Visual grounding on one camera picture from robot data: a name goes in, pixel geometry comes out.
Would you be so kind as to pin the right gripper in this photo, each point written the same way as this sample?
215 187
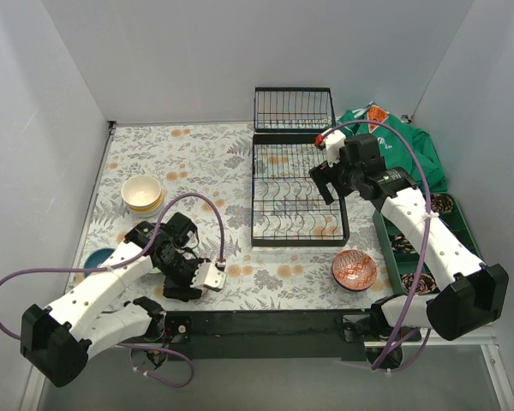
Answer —
331 172

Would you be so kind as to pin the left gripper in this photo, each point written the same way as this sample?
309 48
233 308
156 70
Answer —
182 289

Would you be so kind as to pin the black wire dish rack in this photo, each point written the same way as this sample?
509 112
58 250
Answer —
287 209

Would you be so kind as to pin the cream ceramic bowl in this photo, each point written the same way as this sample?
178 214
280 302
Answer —
141 192

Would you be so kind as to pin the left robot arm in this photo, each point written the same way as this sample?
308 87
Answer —
61 338

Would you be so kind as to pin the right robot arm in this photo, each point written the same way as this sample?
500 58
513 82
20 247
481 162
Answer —
471 293

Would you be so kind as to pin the green shirt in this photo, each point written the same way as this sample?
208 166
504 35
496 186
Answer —
392 148

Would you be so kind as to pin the blue bowl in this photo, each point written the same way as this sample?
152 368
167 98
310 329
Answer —
99 256

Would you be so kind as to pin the cream bowl with yellow stripe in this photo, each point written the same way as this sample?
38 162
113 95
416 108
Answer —
146 210

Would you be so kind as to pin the floral patterned table mat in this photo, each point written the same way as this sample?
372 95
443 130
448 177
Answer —
209 167

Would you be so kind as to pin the orange patterned bowl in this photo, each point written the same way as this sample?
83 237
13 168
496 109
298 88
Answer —
354 270

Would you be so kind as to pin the green compartment tray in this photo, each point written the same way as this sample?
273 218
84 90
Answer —
401 257

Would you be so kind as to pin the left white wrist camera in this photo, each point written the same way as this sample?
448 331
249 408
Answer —
208 276

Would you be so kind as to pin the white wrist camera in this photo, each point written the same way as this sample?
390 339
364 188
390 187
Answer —
331 144
208 276

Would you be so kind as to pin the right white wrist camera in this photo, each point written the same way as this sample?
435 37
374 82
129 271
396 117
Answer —
331 144

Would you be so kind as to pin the aluminium front rail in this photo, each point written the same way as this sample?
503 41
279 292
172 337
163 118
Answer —
407 334

